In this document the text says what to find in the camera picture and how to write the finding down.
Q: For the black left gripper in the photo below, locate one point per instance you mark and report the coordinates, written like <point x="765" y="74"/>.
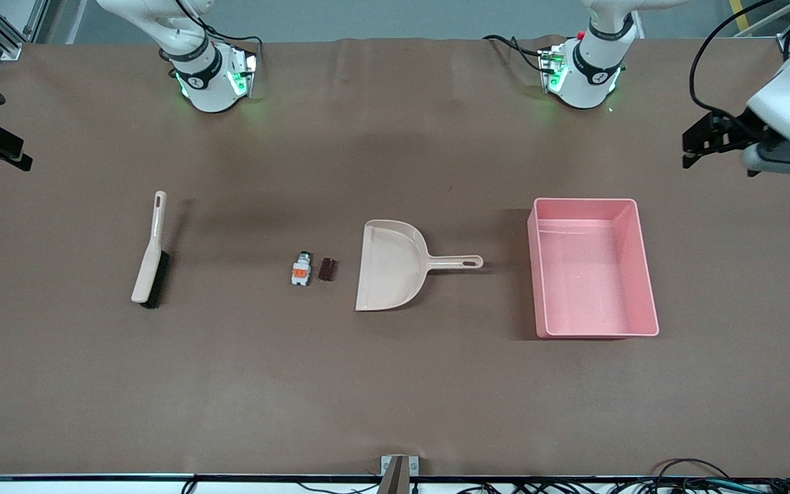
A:
<point x="735" y="128"/>

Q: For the beige brush with black bristles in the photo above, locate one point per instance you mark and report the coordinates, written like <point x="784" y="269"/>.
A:
<point x="145" y="281"/>

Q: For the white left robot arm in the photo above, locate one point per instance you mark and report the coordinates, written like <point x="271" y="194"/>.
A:
<point x="590" y="68"/>

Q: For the metal table edge bracket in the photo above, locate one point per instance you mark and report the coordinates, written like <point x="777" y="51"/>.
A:
<point x="388" y="466"/>

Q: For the white orange electrical switch part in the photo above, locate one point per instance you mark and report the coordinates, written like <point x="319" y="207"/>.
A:
<point x="300" y="273"/>

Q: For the beige plastic dustpan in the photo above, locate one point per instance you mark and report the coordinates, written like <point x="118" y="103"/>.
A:
<point x="381" y="274"/>

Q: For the brown table cover mat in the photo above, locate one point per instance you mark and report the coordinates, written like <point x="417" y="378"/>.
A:
<point x="395" y="384"/>

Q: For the small dark brown block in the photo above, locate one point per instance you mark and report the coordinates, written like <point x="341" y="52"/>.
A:
<point x="327" y="269"/>

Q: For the pink plastic bin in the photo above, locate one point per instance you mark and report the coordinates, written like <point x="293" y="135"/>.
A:
<point x="594" y="274"/>

